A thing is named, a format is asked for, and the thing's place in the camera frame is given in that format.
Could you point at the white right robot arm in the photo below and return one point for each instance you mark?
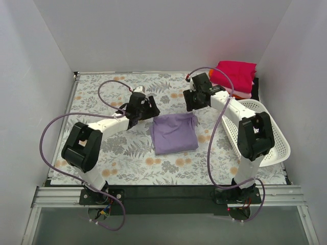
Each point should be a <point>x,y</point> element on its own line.
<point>254,140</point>

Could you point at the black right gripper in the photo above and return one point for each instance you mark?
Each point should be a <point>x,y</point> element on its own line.
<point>190,99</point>

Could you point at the purple t shirt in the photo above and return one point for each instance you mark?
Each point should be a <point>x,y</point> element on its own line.
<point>174,133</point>

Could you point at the floral patterned table mat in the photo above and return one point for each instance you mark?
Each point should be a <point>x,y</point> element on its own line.
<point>128,158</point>

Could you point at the magenta folded t shirt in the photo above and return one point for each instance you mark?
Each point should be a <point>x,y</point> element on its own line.
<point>240,73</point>

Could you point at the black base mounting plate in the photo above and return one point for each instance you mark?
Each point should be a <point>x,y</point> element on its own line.
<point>179,199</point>

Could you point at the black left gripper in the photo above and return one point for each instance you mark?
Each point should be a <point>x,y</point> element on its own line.
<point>151,109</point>

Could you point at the pink folded t shirt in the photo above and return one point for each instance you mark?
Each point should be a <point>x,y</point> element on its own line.
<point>238,94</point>

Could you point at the black folded t shirt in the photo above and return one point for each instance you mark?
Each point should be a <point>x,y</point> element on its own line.
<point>255,89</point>

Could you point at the orange folded t shirt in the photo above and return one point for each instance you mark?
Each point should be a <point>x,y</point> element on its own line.
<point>211,72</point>

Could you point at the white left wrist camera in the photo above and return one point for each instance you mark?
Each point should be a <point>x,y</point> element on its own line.
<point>139,89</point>

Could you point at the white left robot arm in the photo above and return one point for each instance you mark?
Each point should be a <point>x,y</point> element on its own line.
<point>82,147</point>

